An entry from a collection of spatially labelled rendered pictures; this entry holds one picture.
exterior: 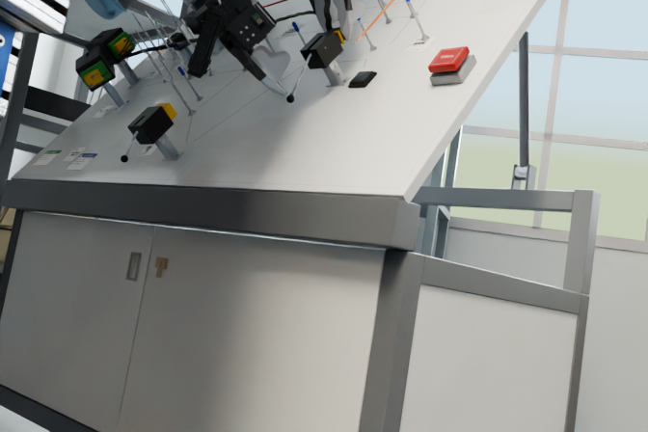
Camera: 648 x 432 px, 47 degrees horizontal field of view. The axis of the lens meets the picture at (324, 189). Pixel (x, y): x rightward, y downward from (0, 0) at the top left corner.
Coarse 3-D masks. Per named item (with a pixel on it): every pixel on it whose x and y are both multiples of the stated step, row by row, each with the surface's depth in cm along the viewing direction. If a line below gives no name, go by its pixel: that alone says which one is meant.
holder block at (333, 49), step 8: (328, 32) 130; (312, 40) 131; (320, 40) 129; (328, 40) 129; (336, 40) 130; (304, 48) 130; (312, 48) 128; (320, 48) 128; (328, 48) 129; (336, 48) 130; (304, 56) 130; (312, 56) 129; (320, 56) 128; (328, 56) 129; (336, 56) 131; (312, 64) 130; (320, 64) 129; (328, 64) 129
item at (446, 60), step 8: (448, 48) 117; (456, 48) 116; (464, 48) 115; (440, 56) 116; (448, 56) 115; (456, 56) 114; (464, 56) 114; (432, 64) 115; (440, 64) 114; (448, 64) 113; (456, 64) 113
